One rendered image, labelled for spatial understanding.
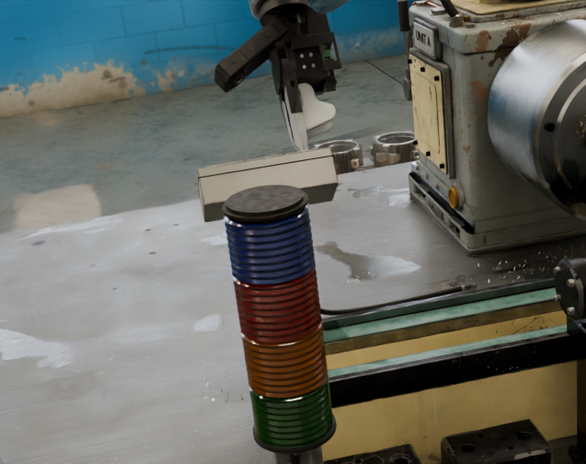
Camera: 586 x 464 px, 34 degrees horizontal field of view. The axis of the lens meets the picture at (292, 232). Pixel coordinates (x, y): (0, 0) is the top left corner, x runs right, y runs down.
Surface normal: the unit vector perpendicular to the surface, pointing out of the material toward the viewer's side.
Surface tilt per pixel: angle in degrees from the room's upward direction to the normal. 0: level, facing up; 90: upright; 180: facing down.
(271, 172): 52
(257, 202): 0
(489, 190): 90
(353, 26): 90
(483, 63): 90
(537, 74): 47
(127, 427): 0
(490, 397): 90
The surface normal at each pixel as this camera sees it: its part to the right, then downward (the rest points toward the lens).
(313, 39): 0.07, -0.29
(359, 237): -0.11, -0.92
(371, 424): 0.18, 0.35
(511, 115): -0.98, -0.04
